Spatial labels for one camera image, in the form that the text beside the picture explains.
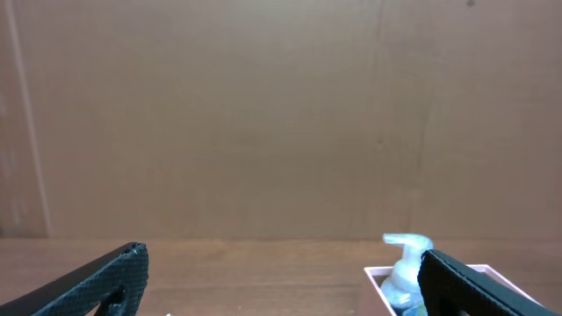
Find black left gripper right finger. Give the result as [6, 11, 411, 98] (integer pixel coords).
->
[418, 249, 558, 316]

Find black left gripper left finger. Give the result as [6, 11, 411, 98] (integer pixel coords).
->
[1, 242, 149, 316]

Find clear soap pump bottle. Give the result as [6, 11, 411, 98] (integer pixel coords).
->
[380, 233, 434, 315]

